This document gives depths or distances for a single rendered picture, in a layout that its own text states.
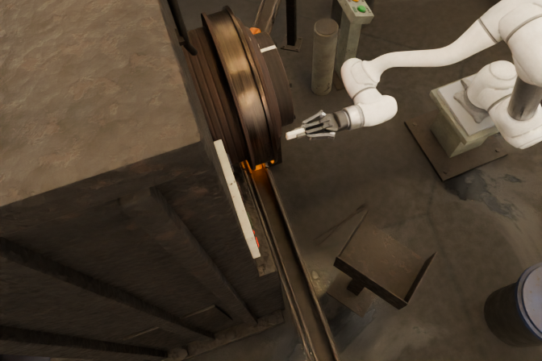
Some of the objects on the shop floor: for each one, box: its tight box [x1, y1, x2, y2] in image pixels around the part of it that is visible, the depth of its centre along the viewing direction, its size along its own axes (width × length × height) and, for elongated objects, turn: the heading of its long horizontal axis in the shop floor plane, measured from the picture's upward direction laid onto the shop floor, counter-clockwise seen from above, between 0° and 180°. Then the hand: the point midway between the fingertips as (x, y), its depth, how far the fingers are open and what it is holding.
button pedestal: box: [332, 0, 374, 91], centre depth 235 cm, size 16×24×62 cm, turn 21°
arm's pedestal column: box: [404, 109, 508, 182], centre depth 226 cm, size 40×40×31 cm
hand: (295, 134), depth 161 cm, fingers closed
